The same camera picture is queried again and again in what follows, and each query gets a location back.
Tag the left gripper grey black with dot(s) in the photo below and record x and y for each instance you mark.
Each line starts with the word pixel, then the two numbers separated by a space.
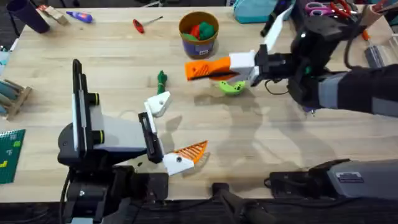
pixel 121 137

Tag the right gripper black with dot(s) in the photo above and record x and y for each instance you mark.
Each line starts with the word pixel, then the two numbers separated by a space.
pixel 303 67

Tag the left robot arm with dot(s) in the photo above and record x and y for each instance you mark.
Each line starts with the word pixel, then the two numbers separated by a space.
pixel 93 193

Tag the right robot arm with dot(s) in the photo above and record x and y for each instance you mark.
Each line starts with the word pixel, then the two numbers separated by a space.
pixel 360 90

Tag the dark green toy vegetable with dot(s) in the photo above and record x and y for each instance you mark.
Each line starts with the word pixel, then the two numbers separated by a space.
pixel 161 82

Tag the light green disc with holes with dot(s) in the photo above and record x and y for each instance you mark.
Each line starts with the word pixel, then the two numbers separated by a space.
pixel 231 88

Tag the brown tub with toys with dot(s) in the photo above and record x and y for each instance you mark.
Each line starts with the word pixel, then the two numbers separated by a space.
pixel 199 43

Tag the right wrist upright flat plate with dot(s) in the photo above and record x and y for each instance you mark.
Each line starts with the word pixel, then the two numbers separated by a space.
pixel 277 28

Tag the teal soft bag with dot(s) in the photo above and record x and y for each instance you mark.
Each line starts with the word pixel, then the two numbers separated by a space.
pixel 253 11

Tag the left wrist upright black plate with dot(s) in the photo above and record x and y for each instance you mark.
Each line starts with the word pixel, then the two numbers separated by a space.
pixel 81 102

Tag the clear plastic box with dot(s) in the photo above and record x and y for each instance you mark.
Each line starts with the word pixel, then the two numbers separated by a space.
pixel 381 51

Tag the brown cardboard tube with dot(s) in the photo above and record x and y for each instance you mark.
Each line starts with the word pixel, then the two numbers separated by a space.
pixel 374 14

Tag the wooden rack with rolls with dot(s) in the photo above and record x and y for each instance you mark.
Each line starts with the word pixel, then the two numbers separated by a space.
pixel 14 101

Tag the green board with blocks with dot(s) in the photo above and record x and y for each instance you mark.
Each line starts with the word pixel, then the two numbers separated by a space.
pixel 11 155

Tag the small cardboard box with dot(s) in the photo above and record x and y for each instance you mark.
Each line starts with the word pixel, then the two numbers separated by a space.
pixel 54 14

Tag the dark purple cylinder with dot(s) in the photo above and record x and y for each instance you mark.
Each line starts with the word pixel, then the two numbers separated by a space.
pixel 28 15

